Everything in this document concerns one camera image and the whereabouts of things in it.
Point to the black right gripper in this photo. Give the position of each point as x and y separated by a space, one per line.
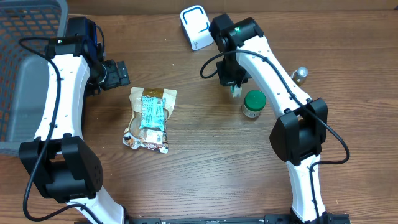
228 79

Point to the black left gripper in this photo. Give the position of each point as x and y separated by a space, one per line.
116 79

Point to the green white Kleenex tissue pack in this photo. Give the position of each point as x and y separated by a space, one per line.
236 91

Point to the green lid white jar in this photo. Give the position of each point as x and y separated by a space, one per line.
254 102

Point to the teal snack packet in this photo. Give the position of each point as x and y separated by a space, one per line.
152 113

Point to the yellow oil bottle silver cap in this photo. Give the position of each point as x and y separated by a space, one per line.
300 75

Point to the brown snack packet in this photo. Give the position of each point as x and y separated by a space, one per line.
135 98

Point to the white labelled snack packet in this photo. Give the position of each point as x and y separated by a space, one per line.
149 139

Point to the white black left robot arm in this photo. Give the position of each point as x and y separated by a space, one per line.
60 164

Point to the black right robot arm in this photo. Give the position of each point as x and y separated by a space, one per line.
300 128

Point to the white barcode scanner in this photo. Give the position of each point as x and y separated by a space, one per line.
195 25

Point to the brown cardboard back panel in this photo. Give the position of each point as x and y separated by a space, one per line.
141 7

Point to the grey plastic mesh basket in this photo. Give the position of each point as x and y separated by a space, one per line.
24 76

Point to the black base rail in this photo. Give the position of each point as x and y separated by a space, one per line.
211 220

